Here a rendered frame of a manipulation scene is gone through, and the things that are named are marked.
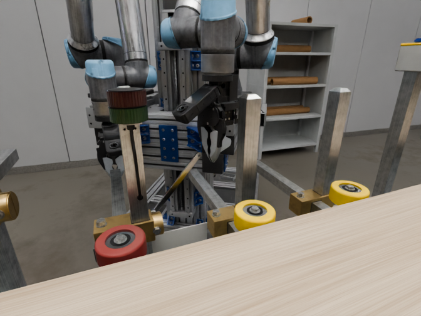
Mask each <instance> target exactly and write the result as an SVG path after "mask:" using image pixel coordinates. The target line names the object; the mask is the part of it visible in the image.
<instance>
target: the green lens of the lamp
mask: <svg viewBox="0 0 421 316"><path fill-rule="evenodd" d="M108 111H109V116H110V122H111V123H114V124H136V123H140V122H144V121H147V120H148V107H147V105H146V106H145V107H142V108H135V109H113V108H110V107H108Z"/></svg>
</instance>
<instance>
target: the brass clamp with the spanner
mask: <svg viewBox="0 0 421 316"><path fill-rule="evenodd" d="M148 213H149V220H146V221H141V222H137V223H132V219H131V215H130V213H127V214H121V215H118V216H112V217H108V218H105V220H106V222H107V225H106V226H105V227H103V228H97V227H96V221H97V219H96V220H94V228H93V236H94V240H95V241H96V239H97V238H98V237H99V236H100V235H101V234H102V233H104V232H105V231H106V230H108V229H110V228H113V227H116V226H120V225H126V224H129V225H134V226H138V227H139V228H142V229H143V231H144V232H145V236H146V242H150V241H155V236H157V235H160V234H163V233H164V222H163V219H162V214H161V212H160V211H157V212H154V213H151V210H150V209H149V210H148Z"/></svg>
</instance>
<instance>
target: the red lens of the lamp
mask: <svg viewBox="0 0 421 316"><path fill-rule="evenodd" d="M106 95H107V102H108V106H109V107H118V108H126V107H139V106H143V105H146V104H147V94H146V89H143V90H142V91H137V92H109V91H108V90H106Z"/></svg>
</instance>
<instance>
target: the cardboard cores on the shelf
mask: <svg viewBox="0 0 421 316"><path fill-rule="evenodd" d="M310 51H311V46H310V45H278V46H277V50H276V52H310ZM317 82H318V77H317V76H279V77H268V83H267V85H304V84H317ZM309 111H310V108H309V107H304V106H303V105H290V106H278V107H267V114H266V116H269V115H284V114H293V113H308V112H309Z"/></svg>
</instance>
